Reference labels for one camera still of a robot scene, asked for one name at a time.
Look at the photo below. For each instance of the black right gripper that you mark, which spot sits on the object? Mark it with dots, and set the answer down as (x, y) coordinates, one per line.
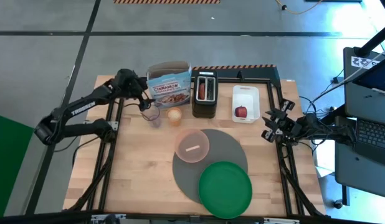
(287, 126)

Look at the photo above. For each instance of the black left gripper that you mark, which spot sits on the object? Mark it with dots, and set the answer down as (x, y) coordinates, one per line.
(139, 88)

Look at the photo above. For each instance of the clear plastic cup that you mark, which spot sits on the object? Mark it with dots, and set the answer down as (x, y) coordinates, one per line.
(155, 123)

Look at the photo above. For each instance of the blue cinnamon squares cereal box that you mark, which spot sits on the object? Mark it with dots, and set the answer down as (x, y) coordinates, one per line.
(170, 90)

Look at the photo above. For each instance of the red apple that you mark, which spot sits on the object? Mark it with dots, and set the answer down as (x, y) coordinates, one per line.
(241, 112)

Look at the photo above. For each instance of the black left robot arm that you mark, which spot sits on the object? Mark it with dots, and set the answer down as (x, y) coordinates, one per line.
(83, 107)

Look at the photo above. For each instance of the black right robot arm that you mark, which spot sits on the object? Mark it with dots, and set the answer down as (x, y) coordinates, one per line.
(329, 130)

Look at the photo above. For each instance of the orange cup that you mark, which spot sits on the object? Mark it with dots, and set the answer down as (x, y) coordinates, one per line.
(174, 115)

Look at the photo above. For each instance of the white plastic bin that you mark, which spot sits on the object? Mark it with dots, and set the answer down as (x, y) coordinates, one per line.
(246, 98)

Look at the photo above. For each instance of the grey round woven placemat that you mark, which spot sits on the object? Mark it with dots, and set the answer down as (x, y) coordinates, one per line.
(223, 146)

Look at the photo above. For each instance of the black toaster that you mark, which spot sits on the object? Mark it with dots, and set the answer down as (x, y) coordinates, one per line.
(205, 109)

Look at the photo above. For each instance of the white box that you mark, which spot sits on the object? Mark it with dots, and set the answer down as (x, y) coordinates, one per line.
(325, 155)

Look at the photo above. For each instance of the black board with hazard stripes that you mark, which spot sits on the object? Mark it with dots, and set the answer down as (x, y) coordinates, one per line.
(242, 67)

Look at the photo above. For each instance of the pink translucent bowl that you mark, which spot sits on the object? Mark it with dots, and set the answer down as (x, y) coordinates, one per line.
(192, 155)

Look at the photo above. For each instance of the green plate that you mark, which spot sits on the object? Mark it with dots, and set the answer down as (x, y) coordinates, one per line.
(225, 189)

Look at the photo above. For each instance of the grey cart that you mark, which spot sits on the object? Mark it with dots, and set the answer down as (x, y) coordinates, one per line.
(360, 105)

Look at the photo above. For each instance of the black caster wheel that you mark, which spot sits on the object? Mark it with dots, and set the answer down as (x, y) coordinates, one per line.
(338, 204)

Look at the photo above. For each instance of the black laptop keyboard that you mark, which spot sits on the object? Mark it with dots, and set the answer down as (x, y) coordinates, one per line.
(374, 137)

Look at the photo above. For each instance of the white paper label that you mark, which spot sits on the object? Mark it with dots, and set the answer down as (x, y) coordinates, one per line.
(364, 62)

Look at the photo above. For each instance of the dark screen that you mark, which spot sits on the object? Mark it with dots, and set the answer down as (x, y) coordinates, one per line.
(377, 76)

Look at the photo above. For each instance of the black diagonal pole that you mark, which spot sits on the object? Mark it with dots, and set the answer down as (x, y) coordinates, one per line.
(373, 40)

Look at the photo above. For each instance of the green floor mat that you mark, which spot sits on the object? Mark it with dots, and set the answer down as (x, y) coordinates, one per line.
(8, 161)

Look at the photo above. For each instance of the black front crossbar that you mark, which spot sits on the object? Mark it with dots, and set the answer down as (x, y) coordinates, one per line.
(40, 218)

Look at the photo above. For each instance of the black aluminium table frame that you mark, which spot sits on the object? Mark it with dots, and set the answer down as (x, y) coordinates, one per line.
(251, 80)

